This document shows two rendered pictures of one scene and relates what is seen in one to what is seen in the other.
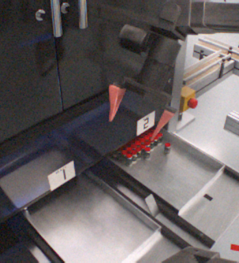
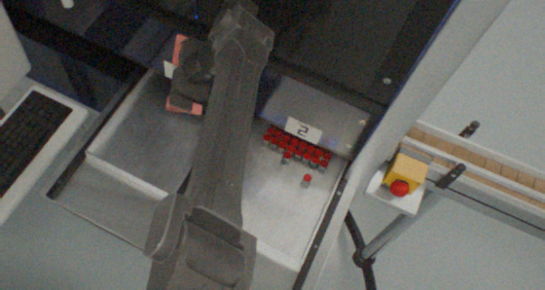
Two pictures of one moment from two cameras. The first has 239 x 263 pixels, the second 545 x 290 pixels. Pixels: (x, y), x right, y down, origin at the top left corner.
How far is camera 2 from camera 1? 0.78 m
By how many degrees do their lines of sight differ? 47
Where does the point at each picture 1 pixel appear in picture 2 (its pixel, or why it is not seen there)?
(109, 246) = (143, 157)
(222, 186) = (271, 269)
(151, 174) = (258, 173)
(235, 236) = not seen: outside the picture
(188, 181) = (264, 220)
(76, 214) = (173, 116)
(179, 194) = not seen: hidden behind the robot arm
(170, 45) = (208, 51)
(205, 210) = not seen: hidden behind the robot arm
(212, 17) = (220, 60)
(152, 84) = (184, 67)
